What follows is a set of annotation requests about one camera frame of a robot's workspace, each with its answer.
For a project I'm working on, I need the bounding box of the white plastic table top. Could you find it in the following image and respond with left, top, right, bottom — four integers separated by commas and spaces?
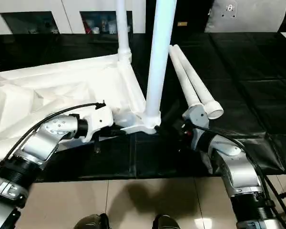
0, 53, 162, 169

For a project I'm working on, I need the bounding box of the white plastic table leg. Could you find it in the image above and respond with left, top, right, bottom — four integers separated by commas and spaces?
173, 44, 224, 120
168, 45, 207, 113
115, 0, 132, 63
143, 0, 177, 129

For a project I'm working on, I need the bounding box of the dark left robot foot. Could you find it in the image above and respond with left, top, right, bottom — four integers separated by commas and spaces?
75, 213, 109, 229

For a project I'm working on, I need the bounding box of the dark robot foot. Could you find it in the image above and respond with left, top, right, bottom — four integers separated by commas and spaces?
153, 214, 179, 229
75, 213, 109, 229

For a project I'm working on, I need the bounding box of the black work mat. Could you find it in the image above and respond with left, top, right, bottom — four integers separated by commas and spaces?
0, 32, 286, 178

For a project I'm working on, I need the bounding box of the dark right robot foot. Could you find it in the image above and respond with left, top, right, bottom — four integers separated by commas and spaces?
153, 214, 179, 229

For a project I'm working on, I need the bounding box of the black box with gold label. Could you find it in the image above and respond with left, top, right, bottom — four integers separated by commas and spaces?
145, 0, 215, 34

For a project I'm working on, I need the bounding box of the white glass-door cabinet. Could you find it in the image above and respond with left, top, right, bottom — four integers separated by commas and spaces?
0, 0, 146, 35

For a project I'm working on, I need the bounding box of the grey cushion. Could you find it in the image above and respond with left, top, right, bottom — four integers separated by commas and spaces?
204, 0, 286, 33

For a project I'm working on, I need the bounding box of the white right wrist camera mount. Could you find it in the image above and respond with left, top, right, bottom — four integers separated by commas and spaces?
182, 104, 209, 148

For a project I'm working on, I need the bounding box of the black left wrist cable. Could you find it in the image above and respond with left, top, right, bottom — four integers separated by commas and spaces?
0, 102, 105, 167

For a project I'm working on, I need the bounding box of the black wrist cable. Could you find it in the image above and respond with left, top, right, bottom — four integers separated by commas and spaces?
193, 126, 286, 229
0, 102, 105, 167

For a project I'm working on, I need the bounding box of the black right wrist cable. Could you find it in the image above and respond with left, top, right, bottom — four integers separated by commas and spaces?
193, 126, 286, 229

